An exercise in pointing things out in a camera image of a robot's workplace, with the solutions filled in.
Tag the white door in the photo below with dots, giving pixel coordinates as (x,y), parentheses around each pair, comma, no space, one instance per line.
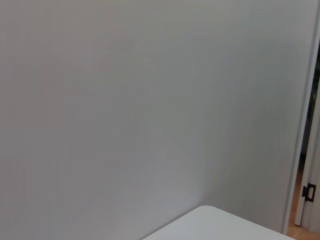
(313,155)

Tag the black door hinge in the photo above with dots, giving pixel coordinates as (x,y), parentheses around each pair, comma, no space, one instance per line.
(308,192)

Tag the white door frame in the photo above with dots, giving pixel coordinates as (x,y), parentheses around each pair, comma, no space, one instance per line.
(303,100)

